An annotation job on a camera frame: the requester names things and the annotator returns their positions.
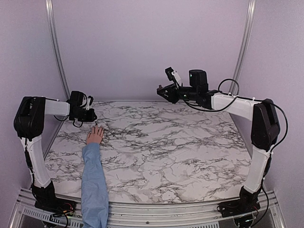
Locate blue sleeved forearm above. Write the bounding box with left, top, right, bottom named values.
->
left=81, top=142, right=109, bottom=228

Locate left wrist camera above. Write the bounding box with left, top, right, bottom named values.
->
left=81, top=95, right=94, bottom=110

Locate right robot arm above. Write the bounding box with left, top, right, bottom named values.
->
left=157, top=67, right=280, bottom=218

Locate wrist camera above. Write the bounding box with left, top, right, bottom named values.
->
left=81, top=95, right=94, bottom=110
left=165, top=67, right=182, bottom=87

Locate aluminium frame post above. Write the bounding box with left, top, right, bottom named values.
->
left=233, top=0, right=257, bottom=81
left=45, top=0, right=70, bottom=99

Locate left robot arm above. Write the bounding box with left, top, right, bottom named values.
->
left=14, top=91, right=97, bottom=212

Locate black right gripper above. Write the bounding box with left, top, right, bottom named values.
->
left=158, top=83, right=199, bottom=104

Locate left aluminium frame post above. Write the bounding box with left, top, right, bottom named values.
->
left=45, top=0, right=70, bottom=99

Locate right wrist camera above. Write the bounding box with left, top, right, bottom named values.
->
left=165, top=67, right=182, bottom=87

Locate right aluminium frame post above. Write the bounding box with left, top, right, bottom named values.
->
left=233, top=0, right=257, bottom=81

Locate mannequin hand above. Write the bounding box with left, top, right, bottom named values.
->
left=86, top=125, right=104, bottom=145

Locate front aluminium rail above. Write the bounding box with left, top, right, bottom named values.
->
left=8, top=189, right=286, bottom=228

